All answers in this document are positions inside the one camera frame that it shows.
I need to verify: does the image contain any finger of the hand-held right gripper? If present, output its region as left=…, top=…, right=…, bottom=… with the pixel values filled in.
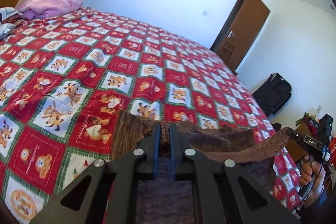
left=286, top=127, right=306, bottom=142

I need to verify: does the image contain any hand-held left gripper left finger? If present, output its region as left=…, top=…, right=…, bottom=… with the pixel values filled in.
left=30, top=124, right=161, bottom=224

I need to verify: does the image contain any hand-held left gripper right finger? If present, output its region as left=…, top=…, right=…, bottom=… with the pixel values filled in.
left=169, top=124, right=301, bottom=224

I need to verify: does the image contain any brown knitted sweater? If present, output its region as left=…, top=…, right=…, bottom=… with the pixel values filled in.
left=112, top=110, right=289, bottom=224

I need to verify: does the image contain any person's right forearm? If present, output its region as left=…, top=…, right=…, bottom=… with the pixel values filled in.
left=302, top=186, right=334, bottom=216

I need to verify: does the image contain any person's right hand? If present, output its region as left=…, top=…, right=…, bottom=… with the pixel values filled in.
left=299, top=156, right=326, bottom=202

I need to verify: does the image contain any black bag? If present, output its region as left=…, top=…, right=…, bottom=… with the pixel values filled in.
left=252, top=72, right=292, bottom=117

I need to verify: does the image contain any red printed bed quilt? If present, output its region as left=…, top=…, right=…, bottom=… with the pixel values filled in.
left=0, top=7, right=302, bottom=224

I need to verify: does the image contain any brown wooden door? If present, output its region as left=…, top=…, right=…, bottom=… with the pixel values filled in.
left=210, top=0, right=271, bottom=72

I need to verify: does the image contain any pink folded blanket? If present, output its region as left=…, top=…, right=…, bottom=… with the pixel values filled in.
left=17, top=0, right=83, bottom=20

